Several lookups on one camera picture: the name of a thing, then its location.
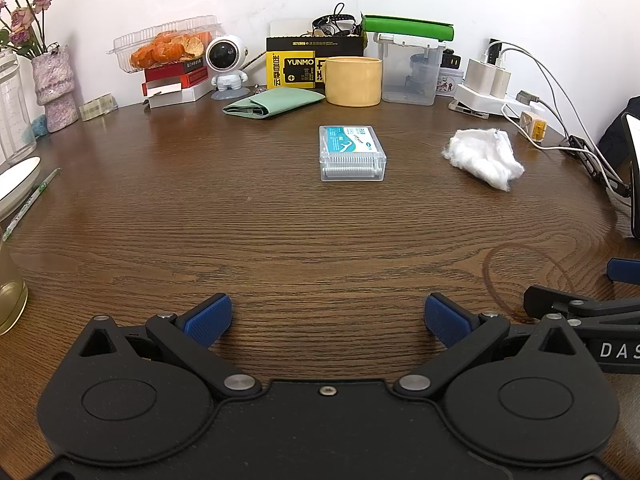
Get white charger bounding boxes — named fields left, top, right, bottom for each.
left=463, top=58, right=497, bottom=94
left=490, top=66, right=511, bottom=100

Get glass jar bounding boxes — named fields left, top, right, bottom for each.
left=0, top=50, right=37, bottom=166

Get clear box orange peels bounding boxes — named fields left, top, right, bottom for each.
left=108, top=15, right=224, bottom=74

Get clear floss pick box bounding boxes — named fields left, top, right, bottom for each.
left=319, top=126, right=387, bottom=182

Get white plate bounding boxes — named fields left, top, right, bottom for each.
left=0, top=156, right=41, bottom=221

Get white cotton wad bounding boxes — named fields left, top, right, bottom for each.
left=442, top=128, right=525, bottom=192

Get white charging cable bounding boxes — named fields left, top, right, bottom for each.
left=482, top=39, right=633, bottom=198

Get yellow black battery box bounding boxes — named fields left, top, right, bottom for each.
left=266, top=36, right=364, bottom=89

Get black tangled cables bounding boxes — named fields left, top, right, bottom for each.
left=310, top=1, right=364, bottom=39

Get black clothing pile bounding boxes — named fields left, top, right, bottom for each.
left=598, top=96, right=640, bottom=169

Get smartphone lit screen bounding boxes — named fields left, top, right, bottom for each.
left=622, top=113, right=640, bottom=238

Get green folded cloth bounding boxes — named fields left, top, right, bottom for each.
left=222, top=87, right=326, bottom=119

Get white astronaut figurine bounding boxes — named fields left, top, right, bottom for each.
left=205, top=35, right=250, bottom=101

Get white power strip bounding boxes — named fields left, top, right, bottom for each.
left=454, top=84, right=532, bottom=118

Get white charger left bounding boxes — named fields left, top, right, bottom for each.
left=463, top=58, right=497, bottom=94

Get black power adapter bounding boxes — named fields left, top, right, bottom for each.
left=440, top=49, right=461, bottom=70

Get white charger right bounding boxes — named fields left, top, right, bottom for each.
left=490, top=66, right=511, bottom=100

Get clear container green lid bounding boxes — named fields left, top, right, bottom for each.
left=361, top=14, right=454, bottom=106

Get pink speckled vase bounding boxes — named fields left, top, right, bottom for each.
left=32, top=47, right=79, bottom=133

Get green pen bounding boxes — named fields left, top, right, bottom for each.
left=2, top=168, right=61, bottom=242

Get red white box stack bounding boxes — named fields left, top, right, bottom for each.
left=142, top=58, right=214, bottom=108

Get dried pink roses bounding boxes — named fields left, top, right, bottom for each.
left=1, top=0, right=52, bottom=60

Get yellow white plug cube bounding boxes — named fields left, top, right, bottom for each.
left=520, top=112, right=548, bottom=143

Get small striped eraser block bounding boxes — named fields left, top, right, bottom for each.
left=79, top=93, right=118, bottom=122

